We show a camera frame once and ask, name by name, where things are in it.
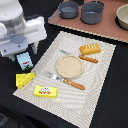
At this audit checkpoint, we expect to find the grey green padded gripper finger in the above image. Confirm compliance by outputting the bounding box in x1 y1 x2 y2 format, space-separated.
9 54 16 61
31 43 37 54

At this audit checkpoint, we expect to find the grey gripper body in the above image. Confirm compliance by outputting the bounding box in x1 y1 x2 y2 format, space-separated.
0 16 47 57

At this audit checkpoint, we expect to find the light blue milk carton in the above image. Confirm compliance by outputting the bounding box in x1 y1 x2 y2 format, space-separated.
17 52 33 70

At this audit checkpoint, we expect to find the yellow toy cheese wedge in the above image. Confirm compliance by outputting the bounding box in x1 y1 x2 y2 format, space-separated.
16 73 35 89

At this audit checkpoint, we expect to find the yellow toy butter box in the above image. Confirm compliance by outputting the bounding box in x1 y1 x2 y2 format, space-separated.
34 86 57 98

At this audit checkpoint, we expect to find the grey toy saucepan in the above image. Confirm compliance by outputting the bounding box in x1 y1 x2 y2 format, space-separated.
49 1 79 20

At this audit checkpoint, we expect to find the orange toy bread loaf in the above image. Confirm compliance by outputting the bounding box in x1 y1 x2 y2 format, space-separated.
80 43 101 55

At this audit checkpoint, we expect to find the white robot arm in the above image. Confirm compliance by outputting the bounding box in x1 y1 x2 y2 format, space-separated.
0 0 47 61

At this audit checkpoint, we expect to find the round wooden plate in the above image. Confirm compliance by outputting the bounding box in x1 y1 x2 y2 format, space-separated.
56 55 83 79

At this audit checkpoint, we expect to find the beige woven placemat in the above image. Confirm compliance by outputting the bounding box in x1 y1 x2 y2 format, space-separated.
14 31 115 128

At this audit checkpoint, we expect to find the grey toy stock pot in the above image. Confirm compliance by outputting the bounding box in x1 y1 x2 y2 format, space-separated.
81 2 104 24

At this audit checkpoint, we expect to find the pink toy stove board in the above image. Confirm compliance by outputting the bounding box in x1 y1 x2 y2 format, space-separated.
48 0 128 43

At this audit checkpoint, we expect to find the beige toy bowl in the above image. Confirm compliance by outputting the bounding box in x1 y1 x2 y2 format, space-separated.
116 4 128 30

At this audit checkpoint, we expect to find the wooden handled toy fork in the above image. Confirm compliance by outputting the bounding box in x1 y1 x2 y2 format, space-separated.
45 72 85 90

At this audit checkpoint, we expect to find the wooden handled toy knife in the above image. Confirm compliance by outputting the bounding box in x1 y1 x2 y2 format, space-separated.
59 50 98 63

